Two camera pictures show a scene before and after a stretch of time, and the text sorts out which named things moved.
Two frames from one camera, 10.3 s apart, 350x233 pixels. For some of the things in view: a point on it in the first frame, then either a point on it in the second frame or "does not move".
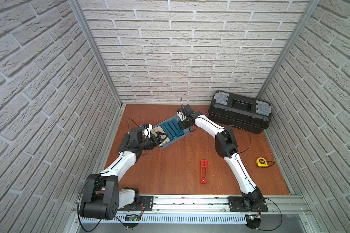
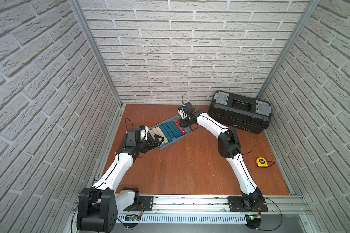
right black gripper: x=182 y=125 does not move
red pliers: x=203 y=163 -> x=177 y=122
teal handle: x=166 y=132 does not move
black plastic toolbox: x=242 y=112 does not move
